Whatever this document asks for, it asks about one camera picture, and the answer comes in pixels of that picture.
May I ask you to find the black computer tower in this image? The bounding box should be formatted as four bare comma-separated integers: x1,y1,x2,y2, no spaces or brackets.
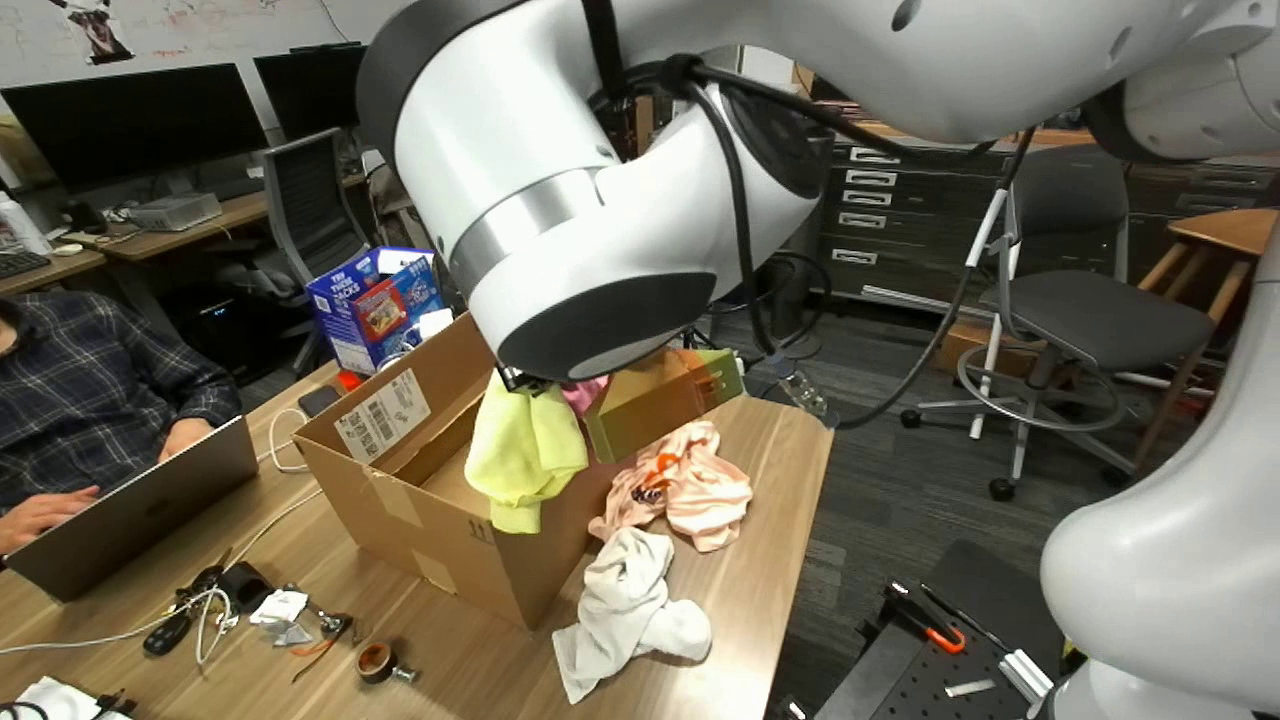
163,283,266,376

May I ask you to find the grey mesh office chair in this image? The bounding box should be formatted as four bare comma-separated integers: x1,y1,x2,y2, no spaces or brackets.
215,127,373,373

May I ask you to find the green carton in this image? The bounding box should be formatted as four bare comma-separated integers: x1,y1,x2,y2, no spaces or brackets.
582,347,747,464

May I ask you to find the white rag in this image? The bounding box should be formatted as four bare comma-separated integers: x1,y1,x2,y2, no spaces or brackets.
13,676,134,720

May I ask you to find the wooden desk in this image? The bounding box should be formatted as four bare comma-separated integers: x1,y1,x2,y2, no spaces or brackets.
0,170,371,298

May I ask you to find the wall poster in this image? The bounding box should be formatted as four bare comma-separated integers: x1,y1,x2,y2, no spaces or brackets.
48,0,137,67

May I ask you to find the silver laptop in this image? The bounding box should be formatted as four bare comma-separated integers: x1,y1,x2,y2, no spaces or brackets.
4,414,260,604

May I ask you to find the person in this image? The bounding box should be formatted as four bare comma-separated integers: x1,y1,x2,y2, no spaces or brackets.
0,290,244,557

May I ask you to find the white cable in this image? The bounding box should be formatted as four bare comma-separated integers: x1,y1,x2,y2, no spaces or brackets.
0,405,326,669

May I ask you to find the white cloth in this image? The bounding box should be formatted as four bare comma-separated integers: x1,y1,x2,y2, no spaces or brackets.
551,527,714,705

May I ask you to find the silver metal bracket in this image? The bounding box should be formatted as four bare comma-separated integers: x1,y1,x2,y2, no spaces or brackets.
999,647,1057,703

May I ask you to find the orange handled tool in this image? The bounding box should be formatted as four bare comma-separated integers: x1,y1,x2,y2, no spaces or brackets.
884,579,969,657

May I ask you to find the black key fob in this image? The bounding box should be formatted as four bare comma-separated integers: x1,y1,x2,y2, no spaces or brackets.
142,608,193,658

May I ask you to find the white pole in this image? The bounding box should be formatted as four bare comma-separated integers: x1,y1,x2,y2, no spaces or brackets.
964,183,1023,442

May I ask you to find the cardboard box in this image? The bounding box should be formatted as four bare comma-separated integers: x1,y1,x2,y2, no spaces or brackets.
292,312,641,631

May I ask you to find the peach pink cloth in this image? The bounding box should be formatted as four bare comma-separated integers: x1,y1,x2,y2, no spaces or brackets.
588,420,754,554

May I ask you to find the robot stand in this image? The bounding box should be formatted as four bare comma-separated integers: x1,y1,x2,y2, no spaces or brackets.
770,539,1068,720

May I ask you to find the black drawer cabinet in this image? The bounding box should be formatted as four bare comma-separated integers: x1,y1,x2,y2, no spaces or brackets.
818,128,1280,313

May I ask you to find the roll of brown tape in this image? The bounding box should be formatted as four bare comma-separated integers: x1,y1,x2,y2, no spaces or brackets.
356,641,422,687

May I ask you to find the magenta cloth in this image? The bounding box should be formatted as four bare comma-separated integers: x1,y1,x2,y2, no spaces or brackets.
559,375,612,417

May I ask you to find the blue snack box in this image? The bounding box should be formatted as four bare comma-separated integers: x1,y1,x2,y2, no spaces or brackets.
306,246,449,377

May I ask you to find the clear plastic bottle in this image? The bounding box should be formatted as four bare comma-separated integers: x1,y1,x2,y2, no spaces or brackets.
774,364,832,422

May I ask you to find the crumpled white paper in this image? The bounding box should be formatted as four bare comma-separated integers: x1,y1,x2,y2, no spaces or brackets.
248,588,313,648

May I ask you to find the dark grey drafting chair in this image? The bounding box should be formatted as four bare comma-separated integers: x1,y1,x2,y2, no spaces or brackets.
899,145,1217,503

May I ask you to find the small silver computer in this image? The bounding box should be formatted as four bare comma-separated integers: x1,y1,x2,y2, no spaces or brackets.
129,191,224,234

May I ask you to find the yellow cloth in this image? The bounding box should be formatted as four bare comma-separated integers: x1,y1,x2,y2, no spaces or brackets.
464,370,590,535

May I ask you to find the row of monitors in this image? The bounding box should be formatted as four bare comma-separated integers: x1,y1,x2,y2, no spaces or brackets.
0,42,367,193

